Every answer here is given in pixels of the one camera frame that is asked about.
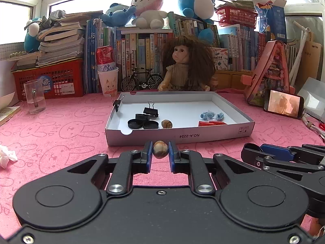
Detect black smartphone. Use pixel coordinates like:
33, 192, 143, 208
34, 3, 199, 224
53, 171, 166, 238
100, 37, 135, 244
263, 89, 305, 119

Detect brown snail shell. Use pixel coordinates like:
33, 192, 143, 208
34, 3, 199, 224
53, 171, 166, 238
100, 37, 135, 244
152, 140, 169, 159

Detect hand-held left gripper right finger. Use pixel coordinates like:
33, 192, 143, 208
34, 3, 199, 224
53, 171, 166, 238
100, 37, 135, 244
168, 141, 257, 196

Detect plastic jar with brown lid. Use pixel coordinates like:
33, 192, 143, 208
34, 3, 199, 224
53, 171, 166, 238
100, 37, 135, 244
209, 76, 219, 92

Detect white plastic pipes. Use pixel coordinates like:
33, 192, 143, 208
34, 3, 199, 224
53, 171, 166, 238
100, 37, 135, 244
289, 21, 311, 87

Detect blue claw hair clip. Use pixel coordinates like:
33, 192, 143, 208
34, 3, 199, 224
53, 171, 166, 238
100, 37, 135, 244
200, 110, 216, 121

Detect white cardboard box tray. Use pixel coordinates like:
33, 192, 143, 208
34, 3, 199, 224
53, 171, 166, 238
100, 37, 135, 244
105, 91, 255, 146

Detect grey box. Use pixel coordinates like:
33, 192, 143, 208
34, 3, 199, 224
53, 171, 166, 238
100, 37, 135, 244
297, 77, 325, 122

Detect cat print paper cup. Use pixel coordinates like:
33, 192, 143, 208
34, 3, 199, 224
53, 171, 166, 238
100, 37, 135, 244
98, 67, 119, 97

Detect brown cardboard sheet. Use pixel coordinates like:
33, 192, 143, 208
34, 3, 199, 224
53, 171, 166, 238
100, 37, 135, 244
303, 41, 322, 89

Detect small red plastic basket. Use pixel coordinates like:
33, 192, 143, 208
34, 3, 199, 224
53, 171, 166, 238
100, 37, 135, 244
215, 5, 257, 28

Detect large red plastic basket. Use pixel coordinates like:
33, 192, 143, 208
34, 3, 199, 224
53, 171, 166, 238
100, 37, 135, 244
11, 58, 85, 99

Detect brown-haired doll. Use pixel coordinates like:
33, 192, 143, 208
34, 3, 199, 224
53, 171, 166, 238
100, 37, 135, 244
157, 36, 216, 92

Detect red beer can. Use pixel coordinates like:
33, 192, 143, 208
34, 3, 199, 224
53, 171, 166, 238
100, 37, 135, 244
96, 45, 117, 73

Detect clear glass mug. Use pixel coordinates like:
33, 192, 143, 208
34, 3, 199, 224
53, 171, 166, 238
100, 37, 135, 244
23, 79, 47, 115

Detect crumpled white tissue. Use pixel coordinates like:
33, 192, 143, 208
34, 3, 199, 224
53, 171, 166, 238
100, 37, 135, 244
0, 144, 19, 169

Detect pink bunny print towel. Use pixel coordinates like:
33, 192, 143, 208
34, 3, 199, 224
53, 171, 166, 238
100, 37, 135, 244
0, 88, 325, 237

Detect white grid board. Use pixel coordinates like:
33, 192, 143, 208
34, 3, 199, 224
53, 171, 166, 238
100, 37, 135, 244
0, 42, 28, 62

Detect blue package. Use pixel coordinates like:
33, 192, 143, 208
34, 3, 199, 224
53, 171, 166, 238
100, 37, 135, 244
255, 0, 288, 42

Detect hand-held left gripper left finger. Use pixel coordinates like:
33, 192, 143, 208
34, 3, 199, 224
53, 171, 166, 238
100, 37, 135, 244
66, 141, 153, 196

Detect colourful printed cardboard box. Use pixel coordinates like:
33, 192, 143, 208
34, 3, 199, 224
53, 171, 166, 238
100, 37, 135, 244
212, 47, 229, 71

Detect wooden drawer box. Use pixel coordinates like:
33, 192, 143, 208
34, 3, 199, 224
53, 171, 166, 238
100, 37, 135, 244
214, 70, 254, 90

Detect large black binder clip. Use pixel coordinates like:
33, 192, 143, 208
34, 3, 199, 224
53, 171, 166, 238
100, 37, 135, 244
143, 101, 159, 118

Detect pink toy house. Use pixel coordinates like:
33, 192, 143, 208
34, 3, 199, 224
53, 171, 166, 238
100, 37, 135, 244
241, 40, 296, 107

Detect grey plush toy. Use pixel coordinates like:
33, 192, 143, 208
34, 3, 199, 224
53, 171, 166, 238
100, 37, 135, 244
39, 10, 67, 29

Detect white paper sheet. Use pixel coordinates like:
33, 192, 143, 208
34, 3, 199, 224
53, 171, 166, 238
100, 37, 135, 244
0, 91, 16, 112

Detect stack of flat books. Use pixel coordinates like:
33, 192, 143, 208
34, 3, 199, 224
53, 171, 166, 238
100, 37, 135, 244
37, 11, 103, 68

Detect white cable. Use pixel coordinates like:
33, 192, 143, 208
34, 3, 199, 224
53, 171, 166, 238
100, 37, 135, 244
302, 115, 325, 143

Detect dark green packet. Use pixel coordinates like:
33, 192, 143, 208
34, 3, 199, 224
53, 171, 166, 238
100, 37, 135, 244
230, 0, 254, 12

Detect big round blue plush toy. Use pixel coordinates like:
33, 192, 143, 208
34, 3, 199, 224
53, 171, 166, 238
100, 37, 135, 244
176, 0, 216, 45

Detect open book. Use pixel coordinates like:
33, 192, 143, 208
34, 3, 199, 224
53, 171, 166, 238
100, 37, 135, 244
0, 105, 22, 127

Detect black miniature bicycle model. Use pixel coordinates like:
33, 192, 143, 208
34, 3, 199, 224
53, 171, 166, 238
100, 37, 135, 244
120, 67, 164, 92

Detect white and pink rabbit plush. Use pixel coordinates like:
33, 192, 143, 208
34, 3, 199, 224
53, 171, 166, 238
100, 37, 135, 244
128, 0, 168, 29

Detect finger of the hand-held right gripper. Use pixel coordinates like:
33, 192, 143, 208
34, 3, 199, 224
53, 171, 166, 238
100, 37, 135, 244
241, 149, 325, 181
259, 144, 325, 164

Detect blue and white plush toy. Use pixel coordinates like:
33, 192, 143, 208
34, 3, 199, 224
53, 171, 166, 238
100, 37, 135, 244
24, 18, 43, 52

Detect small blue bear plush toy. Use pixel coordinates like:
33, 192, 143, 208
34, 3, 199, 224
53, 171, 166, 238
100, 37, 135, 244
101, 3, 139, 27

